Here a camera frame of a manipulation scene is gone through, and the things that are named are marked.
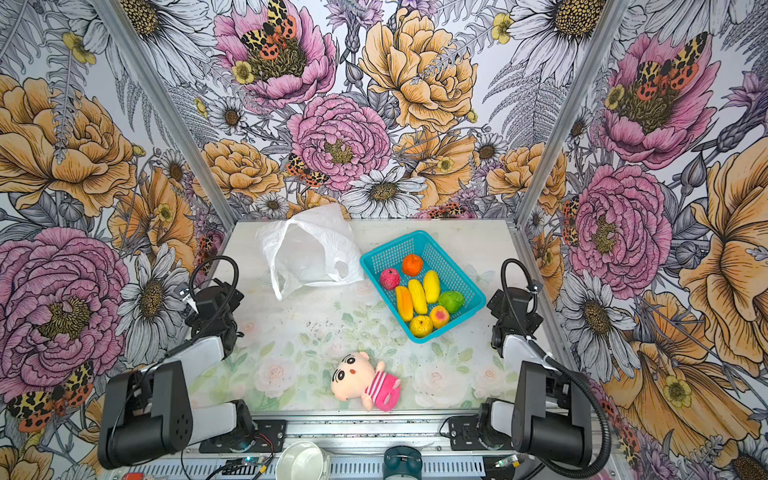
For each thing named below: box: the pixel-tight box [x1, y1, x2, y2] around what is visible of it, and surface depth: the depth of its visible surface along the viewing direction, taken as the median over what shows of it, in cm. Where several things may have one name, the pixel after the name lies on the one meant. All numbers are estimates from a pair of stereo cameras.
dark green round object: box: [383, 445, 423, 480], surface depth 66 cm
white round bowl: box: [275, 440, 331, 480], surface depth 71 cm
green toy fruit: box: [438, 291, 464, 314], surface depth 96 cm
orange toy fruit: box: [402, 254, 423, 277], surface depth 104 cm
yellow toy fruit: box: [424, 270, 441, 304], surface depth 101 cm
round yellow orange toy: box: [410, 315, 433, 338], surface depth 89 cm
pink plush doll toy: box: [331, 352, 401, 412], surface depth 77 cm
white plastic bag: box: [256, 204, 364, 301], surface depth 96 cm
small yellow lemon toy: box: [408, 279, 428, 315], surface depth 98 cm
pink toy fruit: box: [380, 268, 400, 291], surface depth 101 cm
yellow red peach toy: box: [430, 305, 450, 329], surface depth 91 cm
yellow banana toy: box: [395, 286, 414, 323], surface depth 95 cm
